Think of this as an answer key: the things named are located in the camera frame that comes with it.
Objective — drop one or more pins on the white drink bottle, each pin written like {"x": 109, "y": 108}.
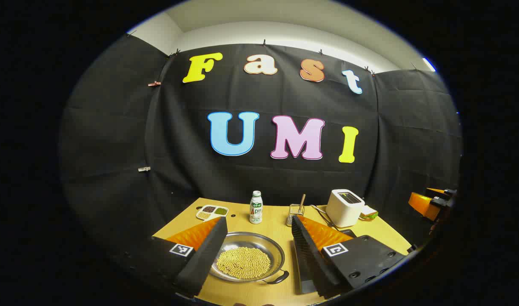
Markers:
{"x": 256, "y": 210}

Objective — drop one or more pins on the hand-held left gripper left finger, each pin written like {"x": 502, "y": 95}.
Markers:
{"x": 204, "y": 255}

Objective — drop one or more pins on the white divided bean dish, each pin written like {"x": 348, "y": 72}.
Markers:
{"x": 212, "y": 211}

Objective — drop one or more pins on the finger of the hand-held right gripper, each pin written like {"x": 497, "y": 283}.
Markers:
{"x": 437, "y": 191}
{"x": 422, "y": 204}

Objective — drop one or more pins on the black induction cooktop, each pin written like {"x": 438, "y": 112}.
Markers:
{"x": 349, "y": 233}

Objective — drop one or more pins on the stainless steel pot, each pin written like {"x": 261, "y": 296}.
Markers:
{"x": 251, "y": 240}

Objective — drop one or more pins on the copper metal clip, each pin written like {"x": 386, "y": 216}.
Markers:
{"x": 154, "y": 83}

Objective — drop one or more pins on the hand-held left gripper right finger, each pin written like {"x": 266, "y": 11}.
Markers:
{"x": 304, "y": 255}

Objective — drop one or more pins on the pile of yellow soybeans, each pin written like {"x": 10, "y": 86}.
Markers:
{"x": 243, "y": 262}

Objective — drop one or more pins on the black backdrop cloth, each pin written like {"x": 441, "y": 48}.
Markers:
{"x": 178, "y": 140}

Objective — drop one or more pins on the white toaster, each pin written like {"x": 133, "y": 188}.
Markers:
{"x": 342, "y": 210}

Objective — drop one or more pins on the sandwich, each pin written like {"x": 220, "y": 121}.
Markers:
{"x": 369, "y": 213}

